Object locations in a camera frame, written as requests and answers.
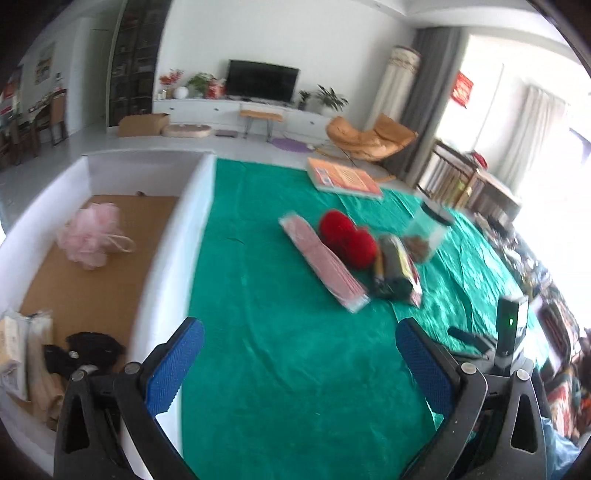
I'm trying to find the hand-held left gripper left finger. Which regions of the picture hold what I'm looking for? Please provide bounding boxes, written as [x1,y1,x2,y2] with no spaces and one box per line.
[53,316,205,480]

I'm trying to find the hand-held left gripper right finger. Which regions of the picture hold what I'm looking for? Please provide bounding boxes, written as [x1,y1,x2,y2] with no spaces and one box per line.
[396,318,549,480]

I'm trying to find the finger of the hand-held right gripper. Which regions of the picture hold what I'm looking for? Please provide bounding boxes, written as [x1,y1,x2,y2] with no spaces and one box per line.
[447,326,491,360]

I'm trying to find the black beaded lace hair net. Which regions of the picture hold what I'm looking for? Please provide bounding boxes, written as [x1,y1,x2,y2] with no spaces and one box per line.
[65,331,126,370]

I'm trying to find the white foam box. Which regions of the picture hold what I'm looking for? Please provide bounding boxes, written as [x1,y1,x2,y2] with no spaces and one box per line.
[0,151,218,476]

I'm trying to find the pink mesh bath loofah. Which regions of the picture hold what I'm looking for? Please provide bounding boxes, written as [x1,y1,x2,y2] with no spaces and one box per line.
[56,203,136,269]

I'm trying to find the colourful patterned cloth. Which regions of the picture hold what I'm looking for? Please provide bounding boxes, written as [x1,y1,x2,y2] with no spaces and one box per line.
[540,364,587,439]

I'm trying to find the cluttered side table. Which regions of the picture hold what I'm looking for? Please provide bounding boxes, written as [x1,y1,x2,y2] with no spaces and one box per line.
[475,171,591,370]

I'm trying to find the dark bundle in plastic packet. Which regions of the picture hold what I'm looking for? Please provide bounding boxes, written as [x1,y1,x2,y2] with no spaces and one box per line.
[372,233,423,308]

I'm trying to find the green satin tablecloth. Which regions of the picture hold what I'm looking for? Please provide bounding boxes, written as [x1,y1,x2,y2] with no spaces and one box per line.
[180,158,555,480]

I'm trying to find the clear plastic jar black lid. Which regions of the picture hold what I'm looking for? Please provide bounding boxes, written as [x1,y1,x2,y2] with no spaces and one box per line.
[403,199,455,265]

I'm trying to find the blue plastic bag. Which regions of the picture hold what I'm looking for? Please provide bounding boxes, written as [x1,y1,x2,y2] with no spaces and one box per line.
[540,415,579,480]

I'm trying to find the beige plastic packet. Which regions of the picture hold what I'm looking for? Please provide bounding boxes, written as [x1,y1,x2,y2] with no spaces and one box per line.
[25,311,65,432]

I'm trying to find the red envelope packet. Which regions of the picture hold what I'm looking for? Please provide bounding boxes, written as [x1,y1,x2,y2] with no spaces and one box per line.
[278,211,371,313]

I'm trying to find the red yarn ball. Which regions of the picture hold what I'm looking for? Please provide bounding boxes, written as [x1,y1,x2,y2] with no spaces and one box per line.
[318,210,377,271]

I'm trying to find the white plastic packet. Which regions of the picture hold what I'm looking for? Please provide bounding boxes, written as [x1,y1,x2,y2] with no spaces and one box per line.
[0,309,29,402]

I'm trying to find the wooden slatted chair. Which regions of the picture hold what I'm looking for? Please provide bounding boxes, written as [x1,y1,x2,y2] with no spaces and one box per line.
[416,138,481,208]

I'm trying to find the white sheer curtain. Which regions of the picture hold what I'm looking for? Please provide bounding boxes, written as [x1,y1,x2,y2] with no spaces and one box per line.
[501,85,568,185]

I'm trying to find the orange book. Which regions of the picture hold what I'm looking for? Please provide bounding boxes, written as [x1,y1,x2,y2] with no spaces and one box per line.
[307,157,385,200]

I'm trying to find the orange lounge chair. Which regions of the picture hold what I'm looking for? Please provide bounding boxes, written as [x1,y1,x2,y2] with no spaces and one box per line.
[325,113,419,162]

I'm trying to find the beige floor cushion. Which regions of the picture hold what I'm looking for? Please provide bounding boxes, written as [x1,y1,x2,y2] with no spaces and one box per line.
[161,123,213,138]

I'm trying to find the cardboard box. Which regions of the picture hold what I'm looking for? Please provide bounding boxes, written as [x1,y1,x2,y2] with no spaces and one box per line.
[117,113,171,138]

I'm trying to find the red window decoration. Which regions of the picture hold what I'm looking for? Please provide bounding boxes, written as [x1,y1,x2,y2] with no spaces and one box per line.
[452,71,475,109]

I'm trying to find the grey curtain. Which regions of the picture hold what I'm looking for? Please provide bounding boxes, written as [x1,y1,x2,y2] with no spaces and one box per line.
[392,28,462,181]

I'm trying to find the purple floor mat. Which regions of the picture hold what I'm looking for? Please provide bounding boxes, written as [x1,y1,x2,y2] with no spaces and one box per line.
[270,137,312,154]

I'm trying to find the white television cabinet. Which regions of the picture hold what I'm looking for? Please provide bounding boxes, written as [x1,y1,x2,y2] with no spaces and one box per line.
[152,98,338,139]

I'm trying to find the white standing air conditioner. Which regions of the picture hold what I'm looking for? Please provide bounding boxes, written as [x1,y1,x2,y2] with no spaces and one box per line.
[369,45,422,130]

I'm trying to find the wooden stool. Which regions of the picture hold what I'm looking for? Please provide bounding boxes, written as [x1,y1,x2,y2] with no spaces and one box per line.
[239,109,284,141]

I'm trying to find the leafy green potted plant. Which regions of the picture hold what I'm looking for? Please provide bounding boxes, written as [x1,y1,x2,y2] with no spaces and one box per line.
[315,84,349,116]

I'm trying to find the wooden dining chair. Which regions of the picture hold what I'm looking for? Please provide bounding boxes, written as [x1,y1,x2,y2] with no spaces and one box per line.
[34,90,69,148]

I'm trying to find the red flowers in white vase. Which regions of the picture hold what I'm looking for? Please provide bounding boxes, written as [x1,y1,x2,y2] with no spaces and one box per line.
[158,69,188,100]

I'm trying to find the green plant with red ornament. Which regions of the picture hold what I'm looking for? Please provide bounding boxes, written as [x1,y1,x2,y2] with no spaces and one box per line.
[187,72,227,99]

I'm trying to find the black flat television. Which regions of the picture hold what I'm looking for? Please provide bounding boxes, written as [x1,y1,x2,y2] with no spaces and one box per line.
[225,59,300,103]

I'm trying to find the dark tall bookshelf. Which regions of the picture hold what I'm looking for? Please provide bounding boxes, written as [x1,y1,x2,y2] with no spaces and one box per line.
[108,0,174,127]

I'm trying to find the framed wall picture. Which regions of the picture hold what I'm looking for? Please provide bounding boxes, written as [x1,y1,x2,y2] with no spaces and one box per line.
[34,44,56,85]

